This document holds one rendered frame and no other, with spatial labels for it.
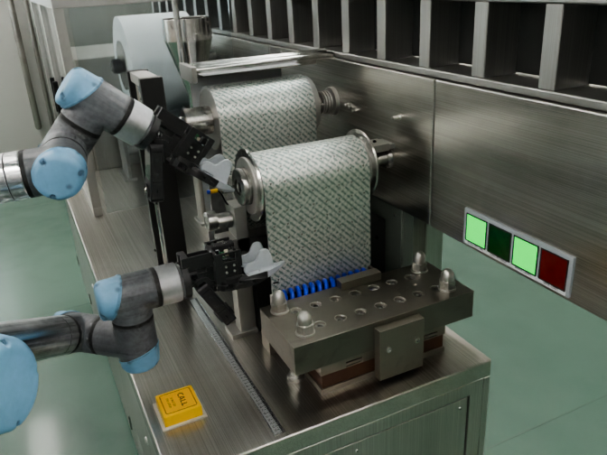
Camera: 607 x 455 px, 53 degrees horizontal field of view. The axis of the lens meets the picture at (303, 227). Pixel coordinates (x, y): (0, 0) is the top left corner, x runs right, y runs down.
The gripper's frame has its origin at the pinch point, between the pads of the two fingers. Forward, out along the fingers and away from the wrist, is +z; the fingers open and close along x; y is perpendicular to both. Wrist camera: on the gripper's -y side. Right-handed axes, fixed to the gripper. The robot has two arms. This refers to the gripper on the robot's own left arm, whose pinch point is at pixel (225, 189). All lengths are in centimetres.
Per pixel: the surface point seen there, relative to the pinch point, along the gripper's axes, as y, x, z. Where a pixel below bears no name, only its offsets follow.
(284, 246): -3.4, -8.2, 13.6
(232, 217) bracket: -4.3, 0.2, 4.7
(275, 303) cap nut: -13.1, -15.8, 14.2
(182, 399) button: -36.1, -18.1, 6.6
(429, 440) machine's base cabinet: -21, -34, 52
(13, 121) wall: -89, 548, 22
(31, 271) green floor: -126, 270, 43
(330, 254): -0.2, -8.3, 24.4
